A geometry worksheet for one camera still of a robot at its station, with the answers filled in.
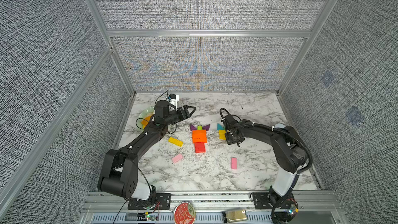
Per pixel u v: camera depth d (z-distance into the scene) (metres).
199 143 0.92
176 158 0.87
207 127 1.00
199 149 0.90
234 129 0.69
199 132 0.98
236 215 0.67
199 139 0.93
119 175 0.43
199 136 0.95
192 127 0.98
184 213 0.68
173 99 0.77
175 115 0.75
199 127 0.99
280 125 0.97
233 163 0.86
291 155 0.49
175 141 0.93
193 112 0.78
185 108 0.75
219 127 0.98
